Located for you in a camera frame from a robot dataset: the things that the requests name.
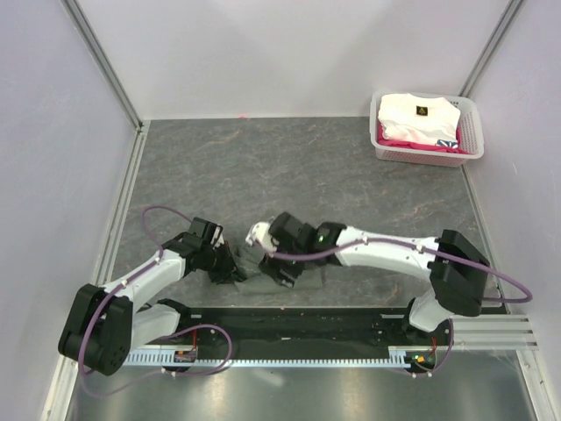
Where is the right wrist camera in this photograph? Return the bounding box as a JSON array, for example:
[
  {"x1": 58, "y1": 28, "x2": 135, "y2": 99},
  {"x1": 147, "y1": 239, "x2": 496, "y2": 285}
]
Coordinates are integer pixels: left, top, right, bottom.
[{"x1": 245, "y1": 221, "x2": 277, "y2": 253}]

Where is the white plastic basket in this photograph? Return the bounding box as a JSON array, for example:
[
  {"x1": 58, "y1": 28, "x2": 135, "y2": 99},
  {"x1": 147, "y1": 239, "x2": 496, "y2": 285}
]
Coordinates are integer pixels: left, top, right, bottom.
[{"x1": 369, "y1": 92, "x2": 484, "y2": 168}]

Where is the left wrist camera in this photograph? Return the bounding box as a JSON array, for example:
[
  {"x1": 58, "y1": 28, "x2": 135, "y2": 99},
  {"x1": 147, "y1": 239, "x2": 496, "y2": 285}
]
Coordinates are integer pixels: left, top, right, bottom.
[{"x1": 211, "y1": 225, "x2": 224, "y2": 247}]

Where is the grey cloth napkin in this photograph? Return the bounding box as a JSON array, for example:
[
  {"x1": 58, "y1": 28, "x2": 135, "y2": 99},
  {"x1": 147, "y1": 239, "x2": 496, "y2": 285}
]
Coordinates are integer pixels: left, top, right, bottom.
[{"x1": 233, "y1": 245, "x2": 325, "y2": 295}]

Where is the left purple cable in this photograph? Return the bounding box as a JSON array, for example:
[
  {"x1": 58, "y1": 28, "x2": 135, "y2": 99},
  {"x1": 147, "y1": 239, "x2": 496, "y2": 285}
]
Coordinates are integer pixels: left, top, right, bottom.
[{"x1": 77, "y1": 205, "x2": 236, "y2": 398}]

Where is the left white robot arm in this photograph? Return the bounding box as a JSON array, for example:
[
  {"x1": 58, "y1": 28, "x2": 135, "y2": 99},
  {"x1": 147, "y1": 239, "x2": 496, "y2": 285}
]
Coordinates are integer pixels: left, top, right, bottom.
[{"x1": 58, "y1": 218, "x2": 241, "y2": 375}]

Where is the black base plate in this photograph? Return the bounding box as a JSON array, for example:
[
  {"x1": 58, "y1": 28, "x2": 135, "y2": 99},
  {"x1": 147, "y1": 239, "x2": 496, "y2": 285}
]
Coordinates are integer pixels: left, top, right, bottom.
[{"x1": 142, "y1": 306, "x2": 457, "y2": 352}]

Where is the white folded shirt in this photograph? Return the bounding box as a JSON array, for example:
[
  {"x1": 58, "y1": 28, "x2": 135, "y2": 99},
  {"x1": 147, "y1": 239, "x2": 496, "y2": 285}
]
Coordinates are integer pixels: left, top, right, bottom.
[{"x1": 378, "y1": 93, "x2": 461, "y2": 149}]

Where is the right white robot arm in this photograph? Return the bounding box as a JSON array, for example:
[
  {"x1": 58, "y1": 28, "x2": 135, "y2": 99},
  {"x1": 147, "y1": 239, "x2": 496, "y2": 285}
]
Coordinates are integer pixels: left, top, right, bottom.
[{"x1": 245, "y1": 212, "x2": 489, "y2": 346}]

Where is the pink folded cloth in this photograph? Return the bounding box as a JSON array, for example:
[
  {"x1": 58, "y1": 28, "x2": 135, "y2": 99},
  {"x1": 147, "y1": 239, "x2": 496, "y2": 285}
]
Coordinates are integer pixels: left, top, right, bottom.
[{"x1": 377, "y1": 124, "x2": 468, "y2": 154}]

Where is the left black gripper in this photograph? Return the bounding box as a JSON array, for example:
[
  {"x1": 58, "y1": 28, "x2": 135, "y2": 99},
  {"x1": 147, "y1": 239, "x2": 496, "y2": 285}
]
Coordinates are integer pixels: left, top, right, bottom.
[{"x1": 200, "y1": 241, "x2": 245, "y2": 286}]

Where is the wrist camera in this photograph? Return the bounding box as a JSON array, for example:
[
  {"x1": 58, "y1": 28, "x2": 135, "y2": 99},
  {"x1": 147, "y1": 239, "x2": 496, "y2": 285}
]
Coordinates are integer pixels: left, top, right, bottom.
[
  {"x1": 245, "y1": 221, "x2": 277, "y2": 253},
  {"x1": 211, "y1": 225, "x2": 224, "y2": 247}
]

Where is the light blue cable duct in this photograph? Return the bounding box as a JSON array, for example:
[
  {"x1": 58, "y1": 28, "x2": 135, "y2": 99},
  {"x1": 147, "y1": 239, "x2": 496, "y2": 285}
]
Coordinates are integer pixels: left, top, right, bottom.
[{"x1": 124, "y1": 346, "x2": 415, "y2": 369}]

